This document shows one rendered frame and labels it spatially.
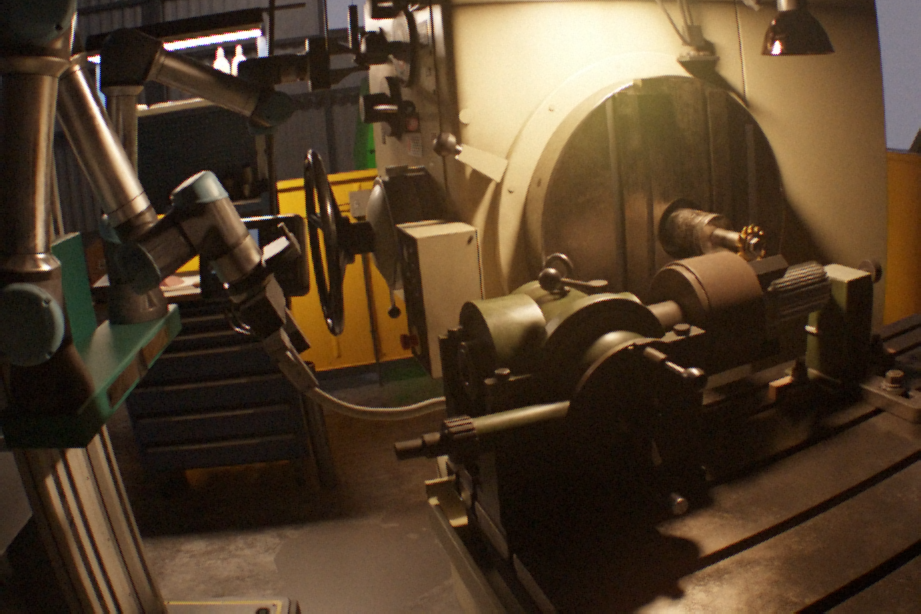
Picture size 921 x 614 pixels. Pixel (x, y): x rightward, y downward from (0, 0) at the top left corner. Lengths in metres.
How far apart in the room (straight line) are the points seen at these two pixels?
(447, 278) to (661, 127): 0.46
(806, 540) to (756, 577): 0.10
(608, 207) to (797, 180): 0.58
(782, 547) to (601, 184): 0.71
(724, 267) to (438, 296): 0.46
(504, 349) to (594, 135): 0.48
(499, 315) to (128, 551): 1.14
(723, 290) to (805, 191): 0.69
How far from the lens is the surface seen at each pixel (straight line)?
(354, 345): 4.25
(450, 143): 1.23
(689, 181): 1.37
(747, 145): 1.47
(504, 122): 1.32
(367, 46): 1.53
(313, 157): 1.41
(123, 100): 1.71
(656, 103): 1.32
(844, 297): 1.33
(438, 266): 1.20
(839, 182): 1.83
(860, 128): 1.89
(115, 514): 1.72
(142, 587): 1.83
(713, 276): 1.10
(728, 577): 0.90
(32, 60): 0.97
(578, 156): 1.26
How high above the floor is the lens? 1.56
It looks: 9 degrees down
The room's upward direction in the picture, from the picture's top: 5 degrees counter-clockwise
